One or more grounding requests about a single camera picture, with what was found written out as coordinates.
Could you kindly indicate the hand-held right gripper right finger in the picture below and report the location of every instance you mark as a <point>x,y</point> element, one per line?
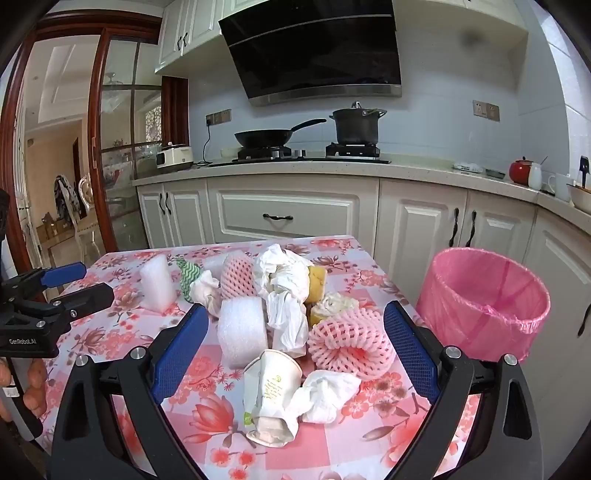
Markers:
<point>411,350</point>

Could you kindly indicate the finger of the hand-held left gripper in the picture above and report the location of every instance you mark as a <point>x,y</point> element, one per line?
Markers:
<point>87,297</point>
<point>64,273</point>

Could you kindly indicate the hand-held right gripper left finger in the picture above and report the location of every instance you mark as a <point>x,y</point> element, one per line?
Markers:
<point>180,355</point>

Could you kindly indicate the large pink foam fruit net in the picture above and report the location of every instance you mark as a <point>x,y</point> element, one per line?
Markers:
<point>346,346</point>

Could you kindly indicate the white foam roll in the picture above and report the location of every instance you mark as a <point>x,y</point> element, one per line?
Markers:
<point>240,330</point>

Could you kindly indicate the white foam block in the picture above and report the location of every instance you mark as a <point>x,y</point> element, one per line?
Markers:
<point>157,281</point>

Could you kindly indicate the pink trash bin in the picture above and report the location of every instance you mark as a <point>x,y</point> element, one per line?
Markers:
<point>461,300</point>

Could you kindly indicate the green striped wrapper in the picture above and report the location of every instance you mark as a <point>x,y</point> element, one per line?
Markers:
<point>187,277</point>

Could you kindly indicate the small pink foam fruit net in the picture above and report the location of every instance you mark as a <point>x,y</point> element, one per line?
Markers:
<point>236,277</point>

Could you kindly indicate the crushed white paper cup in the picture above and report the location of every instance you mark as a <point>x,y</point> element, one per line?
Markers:
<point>272,392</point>

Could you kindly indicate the white plastic bag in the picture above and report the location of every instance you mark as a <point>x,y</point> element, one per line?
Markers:
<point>288,323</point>

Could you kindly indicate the yellow sponge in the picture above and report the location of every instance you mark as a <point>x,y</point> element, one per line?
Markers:
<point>318,279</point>

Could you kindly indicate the white plastic bag wad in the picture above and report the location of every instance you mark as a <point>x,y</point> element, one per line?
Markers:
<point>281,272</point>

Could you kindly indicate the person's left hand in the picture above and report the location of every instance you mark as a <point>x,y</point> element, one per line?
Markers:
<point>34,392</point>

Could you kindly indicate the patterned cloth on chair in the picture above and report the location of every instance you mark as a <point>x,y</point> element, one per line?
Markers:
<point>62,194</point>

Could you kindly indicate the white dining chair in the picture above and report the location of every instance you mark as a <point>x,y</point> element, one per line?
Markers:
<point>85,189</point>

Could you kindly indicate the pink floral tablecloth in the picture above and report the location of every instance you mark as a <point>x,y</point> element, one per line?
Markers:
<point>360,272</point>

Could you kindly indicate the narrow white cabinet door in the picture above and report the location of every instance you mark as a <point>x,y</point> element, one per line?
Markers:
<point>189,217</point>
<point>150,221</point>

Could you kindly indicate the wooden glass sliding door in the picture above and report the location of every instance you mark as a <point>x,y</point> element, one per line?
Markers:
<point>94,138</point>

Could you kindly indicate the white rice cooker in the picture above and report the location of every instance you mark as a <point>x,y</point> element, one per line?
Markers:
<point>173,157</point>

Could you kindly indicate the white corner cabinet door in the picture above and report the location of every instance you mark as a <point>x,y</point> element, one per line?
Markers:
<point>558,258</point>

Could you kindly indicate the white kitchen drawer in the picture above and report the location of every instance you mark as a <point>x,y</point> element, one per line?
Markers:
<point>295,203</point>

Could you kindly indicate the white packet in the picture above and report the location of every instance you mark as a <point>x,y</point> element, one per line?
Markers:
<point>467,167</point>

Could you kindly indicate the small grey dish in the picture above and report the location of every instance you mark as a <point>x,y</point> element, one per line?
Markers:
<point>495,173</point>

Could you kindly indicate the dark wooden door panel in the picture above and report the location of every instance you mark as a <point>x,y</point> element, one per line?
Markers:
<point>175,110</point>

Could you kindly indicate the red teapot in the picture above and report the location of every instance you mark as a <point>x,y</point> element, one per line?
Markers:
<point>521,173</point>

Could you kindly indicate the black gas stove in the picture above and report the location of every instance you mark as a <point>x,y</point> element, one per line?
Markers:
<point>351,150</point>

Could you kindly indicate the white jar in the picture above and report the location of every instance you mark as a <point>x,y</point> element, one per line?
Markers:
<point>534,177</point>

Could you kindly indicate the white mug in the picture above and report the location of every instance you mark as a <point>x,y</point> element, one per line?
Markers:
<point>561,187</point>

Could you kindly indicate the white bowl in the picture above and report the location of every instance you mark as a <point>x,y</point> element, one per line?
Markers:
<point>581,198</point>

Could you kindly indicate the black cooking pot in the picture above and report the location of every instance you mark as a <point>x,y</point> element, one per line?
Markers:
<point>355,127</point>

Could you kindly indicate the black frying pan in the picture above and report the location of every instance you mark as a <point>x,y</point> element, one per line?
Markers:
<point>263,137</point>

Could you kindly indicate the black kitchen utensil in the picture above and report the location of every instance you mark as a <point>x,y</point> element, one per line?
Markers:
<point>584,168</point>

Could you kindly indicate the black range hood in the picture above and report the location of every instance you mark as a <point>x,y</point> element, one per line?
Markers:
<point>314,46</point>

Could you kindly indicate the wooden door frame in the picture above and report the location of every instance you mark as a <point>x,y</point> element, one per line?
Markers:
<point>14,129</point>

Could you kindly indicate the wall socket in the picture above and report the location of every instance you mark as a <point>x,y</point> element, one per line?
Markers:
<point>485,110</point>
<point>221,116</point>

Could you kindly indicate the white upper wall cabinet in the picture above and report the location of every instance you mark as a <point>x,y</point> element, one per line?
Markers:
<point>184,32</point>

